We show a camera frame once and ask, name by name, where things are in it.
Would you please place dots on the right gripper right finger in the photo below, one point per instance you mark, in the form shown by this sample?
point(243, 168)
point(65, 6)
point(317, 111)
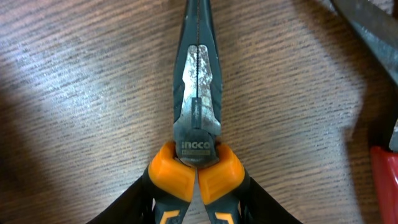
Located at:
point(259, 207)

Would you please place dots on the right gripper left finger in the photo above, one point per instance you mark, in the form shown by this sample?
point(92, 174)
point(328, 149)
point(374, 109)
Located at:
point(134, 206)

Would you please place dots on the orange black long-nose pliers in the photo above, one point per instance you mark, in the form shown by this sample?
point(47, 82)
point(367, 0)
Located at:
point(194, 158)

